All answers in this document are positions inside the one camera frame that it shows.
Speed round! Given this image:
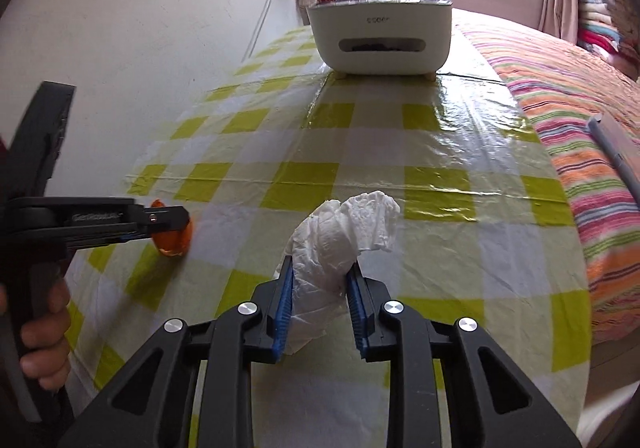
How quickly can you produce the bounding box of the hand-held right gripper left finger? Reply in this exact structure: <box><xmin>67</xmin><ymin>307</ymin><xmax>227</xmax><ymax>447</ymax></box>
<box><xmin>60</xmin><ymin>255</ymin><xmax>296</xmax><ymax>448</ymax></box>

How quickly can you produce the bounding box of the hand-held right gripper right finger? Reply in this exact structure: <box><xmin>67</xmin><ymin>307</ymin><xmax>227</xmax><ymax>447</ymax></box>
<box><xmin>346</xmin><ymin>264</ymin><xmax>583</xmax><ymax>448</ymax></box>

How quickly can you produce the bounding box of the orange peel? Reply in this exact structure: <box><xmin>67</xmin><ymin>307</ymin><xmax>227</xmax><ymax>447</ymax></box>
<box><xmin>150</xmin><ymin>199</ymin><xmax>194</xmax><ymax>258</ymax></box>

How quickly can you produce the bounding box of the white tissue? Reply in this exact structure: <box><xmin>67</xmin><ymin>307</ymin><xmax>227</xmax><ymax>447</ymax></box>
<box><xmin>274</xmin><ymin>190</ymin><xmax>401</xmax><ymax>356</ymax></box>

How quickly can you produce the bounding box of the person's left hand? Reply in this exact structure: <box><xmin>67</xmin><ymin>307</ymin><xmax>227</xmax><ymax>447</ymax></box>
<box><xmin>19</xmin><ymin>275</ymin><xmax>72</xmax><ymax>391</ymax></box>

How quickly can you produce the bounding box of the white storage box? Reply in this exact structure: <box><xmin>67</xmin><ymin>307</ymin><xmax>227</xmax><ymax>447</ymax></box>
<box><xmin>305</xmin><ymin>0</ymin><xmax>456</xmax><ymax>76</ymax></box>

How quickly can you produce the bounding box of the bed with striped sheet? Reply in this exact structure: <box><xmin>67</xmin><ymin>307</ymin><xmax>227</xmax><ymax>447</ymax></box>
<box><xmin>457</xmin><ymin>23</ymin><xmax>640</xmax><ymax>344</ymax></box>

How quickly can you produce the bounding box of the white remote on bed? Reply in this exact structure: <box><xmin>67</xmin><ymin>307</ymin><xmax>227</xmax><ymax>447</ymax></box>
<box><xmin>587</xmin><ymin>114</ymin><xmax>640</xmax><ymax>201</ymax></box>

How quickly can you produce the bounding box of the stack of folded blankets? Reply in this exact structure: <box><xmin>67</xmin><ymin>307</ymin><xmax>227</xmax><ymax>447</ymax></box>
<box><xmin>577</xmin><ymin>0</ymin><xmax>640</xmax><ymax>79</ymax></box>

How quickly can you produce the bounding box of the white wall cable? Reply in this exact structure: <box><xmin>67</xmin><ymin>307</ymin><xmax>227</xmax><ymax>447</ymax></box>
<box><xmin>245</xmin><ymin>0</ymin><xmax>292</xmax><ymax>65</ymax></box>

